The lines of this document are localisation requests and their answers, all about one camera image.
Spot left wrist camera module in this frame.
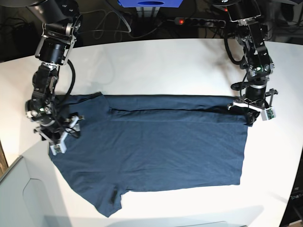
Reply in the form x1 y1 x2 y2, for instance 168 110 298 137
260 107 276 121

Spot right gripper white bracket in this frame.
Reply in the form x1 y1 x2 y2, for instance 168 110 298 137
33 114 85 146

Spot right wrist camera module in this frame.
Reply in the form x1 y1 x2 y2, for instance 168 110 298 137
50 142 67 156

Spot dark blue T-shirt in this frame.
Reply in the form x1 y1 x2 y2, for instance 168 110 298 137
50 93 250 217

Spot blue box with slot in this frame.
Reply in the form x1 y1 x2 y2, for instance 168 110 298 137
117 0 183 8

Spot grey bin at table corner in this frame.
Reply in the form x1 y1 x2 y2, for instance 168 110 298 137
0 156 71 227

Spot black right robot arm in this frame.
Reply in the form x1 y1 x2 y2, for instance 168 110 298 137
25 0 82 145

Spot black power strip red switch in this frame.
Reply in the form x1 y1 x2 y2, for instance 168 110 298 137
173 17 226 28

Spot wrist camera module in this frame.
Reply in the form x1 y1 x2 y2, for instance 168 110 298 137
50 142 67 156
260 107 276 121

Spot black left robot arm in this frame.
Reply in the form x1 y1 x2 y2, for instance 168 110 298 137
211 0 278 125

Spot grey coiled cable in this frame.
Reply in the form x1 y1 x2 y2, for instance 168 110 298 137
92 9 164 40

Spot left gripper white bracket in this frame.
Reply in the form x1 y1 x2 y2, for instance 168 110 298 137
227 84 279 126

